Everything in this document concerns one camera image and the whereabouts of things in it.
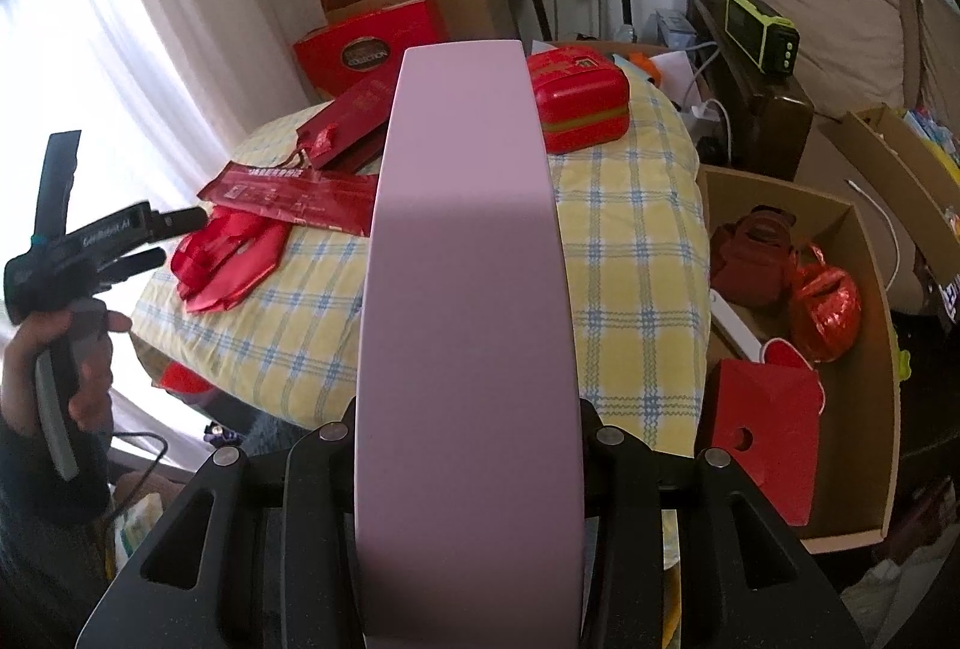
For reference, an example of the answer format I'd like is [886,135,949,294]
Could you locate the pink box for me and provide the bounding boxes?
[352,40,587,649]

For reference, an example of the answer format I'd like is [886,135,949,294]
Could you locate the red ribbon ball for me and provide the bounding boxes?
[787,242,863,365]

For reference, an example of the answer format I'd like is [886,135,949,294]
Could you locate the red gift box oval label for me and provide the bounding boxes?
[292,0,451,98]

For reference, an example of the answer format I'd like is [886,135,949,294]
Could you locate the green black portable radio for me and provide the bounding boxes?
[724,0,796,76]

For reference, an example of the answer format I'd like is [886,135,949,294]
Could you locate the shiny red bags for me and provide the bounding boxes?
[171,206,292,316]

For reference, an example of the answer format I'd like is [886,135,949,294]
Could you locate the red couplet packet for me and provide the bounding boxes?
[197,163,380,239]

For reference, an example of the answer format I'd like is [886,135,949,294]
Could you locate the large cardboard box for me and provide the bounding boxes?
[696,165,905,554]

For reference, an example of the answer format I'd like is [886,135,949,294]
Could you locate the red cardboard box with hole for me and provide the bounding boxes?
[705,358,822,528]

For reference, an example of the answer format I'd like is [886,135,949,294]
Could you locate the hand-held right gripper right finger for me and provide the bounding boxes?
[576,397,871,649]

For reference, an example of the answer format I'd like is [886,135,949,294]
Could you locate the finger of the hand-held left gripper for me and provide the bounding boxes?
[97,247,167,284]
[146,206,209,245]

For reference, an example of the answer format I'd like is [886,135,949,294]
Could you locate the white plastic pack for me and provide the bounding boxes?
[112,491,164,569]

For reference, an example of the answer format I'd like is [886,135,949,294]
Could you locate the white charging cable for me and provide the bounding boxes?
[845,176,901,290]

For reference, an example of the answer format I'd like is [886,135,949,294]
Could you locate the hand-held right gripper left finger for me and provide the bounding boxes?
[75,397,361,649]

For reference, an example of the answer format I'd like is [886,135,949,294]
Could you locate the long cardboard tray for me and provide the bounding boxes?
[817,104,960,290]

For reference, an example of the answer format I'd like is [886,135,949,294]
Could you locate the white red lint brush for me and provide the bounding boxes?
[709,289,818,370]

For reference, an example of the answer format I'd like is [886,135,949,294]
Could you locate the person's left forearm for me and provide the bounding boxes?
[0,409,113,534]

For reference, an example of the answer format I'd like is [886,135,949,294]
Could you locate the white power adapter with cable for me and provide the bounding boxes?
[679,41,734,130]

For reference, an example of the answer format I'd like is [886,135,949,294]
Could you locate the light grey plastic case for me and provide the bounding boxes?
[651,10,702,50]

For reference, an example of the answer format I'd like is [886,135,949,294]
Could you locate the yellow plaid tablecloth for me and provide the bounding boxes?
[133,49,712,459]

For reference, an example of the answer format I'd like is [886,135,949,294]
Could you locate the white sheer curtain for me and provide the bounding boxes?
[0,0,331,410]

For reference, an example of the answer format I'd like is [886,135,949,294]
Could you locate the dark red felt bag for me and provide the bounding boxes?
[709,208,800,311]

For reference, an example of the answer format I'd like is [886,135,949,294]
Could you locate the dark red gift box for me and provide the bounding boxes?
[295,73,395,174]

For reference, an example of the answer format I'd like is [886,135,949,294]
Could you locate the orange toy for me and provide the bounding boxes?
[628,52,666,85]

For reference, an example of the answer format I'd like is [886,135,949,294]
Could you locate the red plastic sheet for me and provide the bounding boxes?
[159,360,222,399]

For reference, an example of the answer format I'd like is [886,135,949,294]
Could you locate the person's left hand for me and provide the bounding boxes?
[0,310,132,440]

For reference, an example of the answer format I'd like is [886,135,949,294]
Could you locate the white paper sheet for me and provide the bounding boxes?
[652,52,692,104]

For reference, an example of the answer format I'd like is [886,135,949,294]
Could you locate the black cable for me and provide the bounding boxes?
[105,427,171,524]

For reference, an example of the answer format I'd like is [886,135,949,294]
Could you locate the red tin case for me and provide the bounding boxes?
[525,49,631,153]

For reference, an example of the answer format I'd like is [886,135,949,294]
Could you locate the pile of small packets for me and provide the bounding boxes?
[900,107,960,170]

